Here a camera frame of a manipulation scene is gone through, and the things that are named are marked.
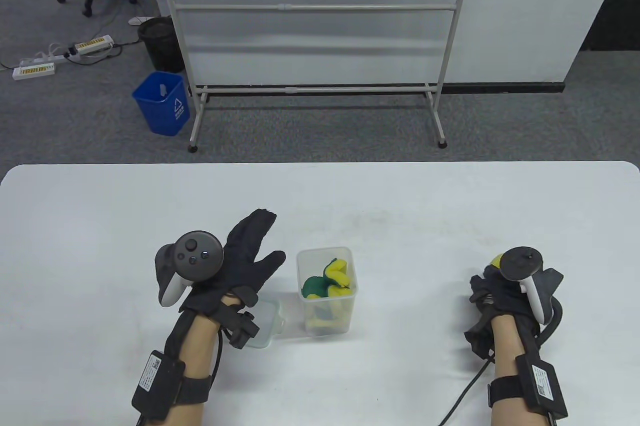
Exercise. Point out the person's right hand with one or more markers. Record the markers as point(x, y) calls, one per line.
point(500, 296)

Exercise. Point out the person's left hand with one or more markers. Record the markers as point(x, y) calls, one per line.
point(240, 266)

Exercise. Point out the clear lid with green seal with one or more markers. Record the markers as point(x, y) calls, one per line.
point(267, 321)

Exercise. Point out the clear plastic airtight container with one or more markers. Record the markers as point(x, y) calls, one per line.
point(302, 261)

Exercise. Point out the person's left forearm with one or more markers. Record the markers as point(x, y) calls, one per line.
point(197, 346)

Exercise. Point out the person's right forearm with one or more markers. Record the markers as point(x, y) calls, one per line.
point(505, 346)

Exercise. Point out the dark grey tracking controller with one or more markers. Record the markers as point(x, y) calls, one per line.
point(520, 261)
point(195, 251)

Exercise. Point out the black wrist sensor box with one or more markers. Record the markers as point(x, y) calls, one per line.
point(542, 386)
point(155, 386)

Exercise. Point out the blue plastic bin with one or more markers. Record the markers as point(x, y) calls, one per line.
point(160, 111)

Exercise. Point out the black mesh trash bin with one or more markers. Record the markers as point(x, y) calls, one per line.
point(162, 46)

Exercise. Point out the white power strip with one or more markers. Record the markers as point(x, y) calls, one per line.
point(92, 44)
point(32, 70)

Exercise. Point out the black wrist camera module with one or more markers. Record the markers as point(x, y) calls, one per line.
point(480, 338)
point(242, 328)

